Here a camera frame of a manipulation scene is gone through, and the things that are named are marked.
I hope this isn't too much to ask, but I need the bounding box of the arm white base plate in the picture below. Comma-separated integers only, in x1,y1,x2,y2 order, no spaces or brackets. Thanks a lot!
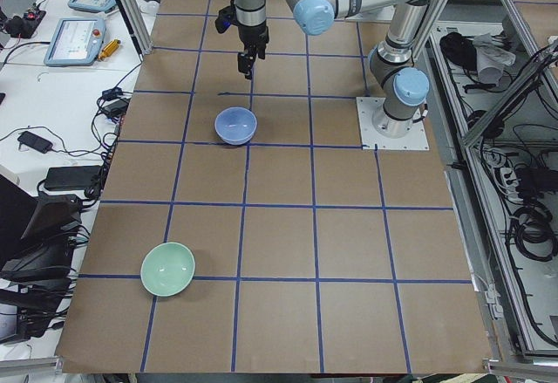
356,97,430,151

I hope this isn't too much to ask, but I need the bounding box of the aluminium frame post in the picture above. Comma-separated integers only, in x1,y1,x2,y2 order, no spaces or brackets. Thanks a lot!
115,0,153,56

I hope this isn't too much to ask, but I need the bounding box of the black laptop power brick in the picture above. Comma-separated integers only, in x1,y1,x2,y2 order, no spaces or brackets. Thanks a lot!
44,165,101,191

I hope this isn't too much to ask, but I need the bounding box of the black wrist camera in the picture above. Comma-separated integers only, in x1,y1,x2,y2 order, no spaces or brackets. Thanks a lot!
214,0,237,34

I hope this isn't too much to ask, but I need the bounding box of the black smartphone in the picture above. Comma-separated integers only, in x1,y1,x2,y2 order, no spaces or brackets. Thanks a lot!
17,131,53,154

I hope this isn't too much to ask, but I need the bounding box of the blue bowl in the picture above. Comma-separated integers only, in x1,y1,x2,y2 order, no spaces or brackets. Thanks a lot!
214,106,258,146

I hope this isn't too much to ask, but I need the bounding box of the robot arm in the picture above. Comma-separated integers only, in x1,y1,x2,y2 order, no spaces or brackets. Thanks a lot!
215,0,447,139

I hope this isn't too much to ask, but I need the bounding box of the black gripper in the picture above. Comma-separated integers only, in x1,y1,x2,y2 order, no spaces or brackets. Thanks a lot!
237,23,269,79

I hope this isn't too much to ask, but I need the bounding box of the near teach pendant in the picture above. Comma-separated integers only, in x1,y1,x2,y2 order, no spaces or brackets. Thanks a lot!
44,17,106,67

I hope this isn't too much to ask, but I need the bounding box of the gold metal cylinder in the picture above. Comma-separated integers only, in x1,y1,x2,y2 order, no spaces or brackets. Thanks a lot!
98,38,121,61

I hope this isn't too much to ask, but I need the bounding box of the green bowl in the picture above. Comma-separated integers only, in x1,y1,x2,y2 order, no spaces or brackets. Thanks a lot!
140,242,195,297

